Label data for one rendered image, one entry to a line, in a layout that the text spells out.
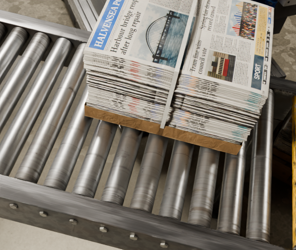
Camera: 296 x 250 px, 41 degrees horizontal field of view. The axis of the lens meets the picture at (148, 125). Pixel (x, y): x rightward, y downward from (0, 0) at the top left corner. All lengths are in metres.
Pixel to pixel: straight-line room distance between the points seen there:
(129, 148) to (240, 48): 0.33
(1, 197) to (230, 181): 0.50
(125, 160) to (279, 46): 1.85
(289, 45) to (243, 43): 1.79
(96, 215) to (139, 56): 0.34
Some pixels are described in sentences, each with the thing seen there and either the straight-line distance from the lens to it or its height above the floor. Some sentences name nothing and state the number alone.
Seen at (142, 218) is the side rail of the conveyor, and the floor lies 0.80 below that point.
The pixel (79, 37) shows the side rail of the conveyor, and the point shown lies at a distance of 1.17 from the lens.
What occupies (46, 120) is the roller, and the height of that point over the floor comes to 0.80.
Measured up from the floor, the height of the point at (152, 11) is 1.03.
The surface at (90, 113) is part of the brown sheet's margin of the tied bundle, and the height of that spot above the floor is 0.82.
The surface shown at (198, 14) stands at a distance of 0.93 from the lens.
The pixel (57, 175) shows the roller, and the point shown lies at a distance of 0.89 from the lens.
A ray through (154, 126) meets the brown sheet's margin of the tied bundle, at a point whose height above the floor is 0.84.
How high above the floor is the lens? 1.58
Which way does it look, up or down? 53 degrees down
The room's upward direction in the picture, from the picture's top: 12 degrees clockwise
